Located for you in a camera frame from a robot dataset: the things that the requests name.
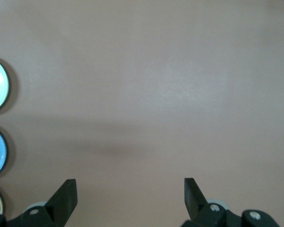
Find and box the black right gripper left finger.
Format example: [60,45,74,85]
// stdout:
[16,179,78,227]

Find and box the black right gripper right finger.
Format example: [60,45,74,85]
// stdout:
[181,177,228,227]

